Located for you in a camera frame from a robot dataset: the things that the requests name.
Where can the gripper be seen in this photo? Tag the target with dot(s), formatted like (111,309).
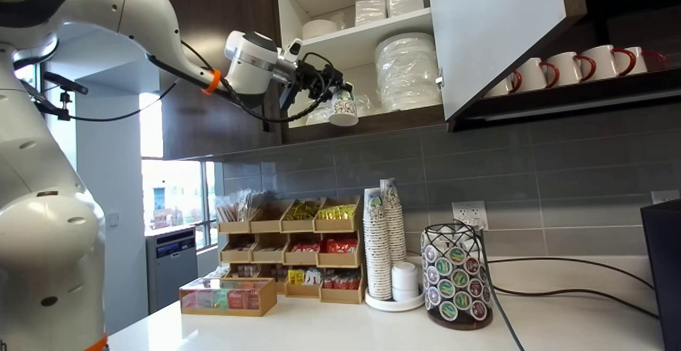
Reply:
(311,81)

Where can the stack of plates in plastic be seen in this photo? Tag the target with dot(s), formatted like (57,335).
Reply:
(407,72)

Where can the black appliance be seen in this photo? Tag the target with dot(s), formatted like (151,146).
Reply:
(667,276)

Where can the white cabinet door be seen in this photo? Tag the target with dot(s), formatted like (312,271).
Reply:
(489,32)

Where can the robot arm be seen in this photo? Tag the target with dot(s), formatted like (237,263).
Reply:
(48,234)

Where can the white upper cabinet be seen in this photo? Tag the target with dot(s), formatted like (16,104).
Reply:
(367,42)

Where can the camera on mount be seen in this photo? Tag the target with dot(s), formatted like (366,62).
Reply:
(64,95)

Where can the white wall socket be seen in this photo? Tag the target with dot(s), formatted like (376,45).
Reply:
(665,197)
(470,214)

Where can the clear plastic bag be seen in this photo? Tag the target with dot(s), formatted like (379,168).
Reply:
(365,105)
(317,114)

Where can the dark open wall shelf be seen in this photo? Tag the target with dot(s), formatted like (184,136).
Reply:
(585,98)

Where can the wooden condiment organizer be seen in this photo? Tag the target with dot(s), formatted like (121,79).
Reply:
(298,258)

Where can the stack of white cup lids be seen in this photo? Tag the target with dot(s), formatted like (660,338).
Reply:
(405,282)

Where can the wooden tea box with clear lid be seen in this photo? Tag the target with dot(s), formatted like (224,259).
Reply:
(229,298)

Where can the white wall switch plate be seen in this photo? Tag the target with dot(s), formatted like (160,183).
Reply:
(112,219)

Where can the heap of yellow and white packets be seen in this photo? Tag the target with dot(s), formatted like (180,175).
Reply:
(304,277)

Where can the window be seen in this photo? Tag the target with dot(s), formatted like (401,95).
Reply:
(170,197)

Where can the stack of white bowls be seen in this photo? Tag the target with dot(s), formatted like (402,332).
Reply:
(318,29)

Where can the dark wood upper cabinet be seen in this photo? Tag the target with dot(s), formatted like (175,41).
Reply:
(213,16)

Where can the grey waste bin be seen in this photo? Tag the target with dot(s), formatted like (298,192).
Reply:
(170,271)

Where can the heap of red packets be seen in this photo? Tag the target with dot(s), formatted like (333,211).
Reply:
(341,281)
(341,245)
(305,247)

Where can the stack of printed paper cups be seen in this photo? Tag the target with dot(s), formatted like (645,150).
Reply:
(378,250)
(396,223)

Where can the bundle of wrapped stir sticks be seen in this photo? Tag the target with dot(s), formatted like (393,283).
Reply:
(237,208)

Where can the two printed paper cups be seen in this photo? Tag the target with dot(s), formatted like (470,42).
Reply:
(343,109)

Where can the white round tray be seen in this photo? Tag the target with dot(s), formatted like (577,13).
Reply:
(393,305)

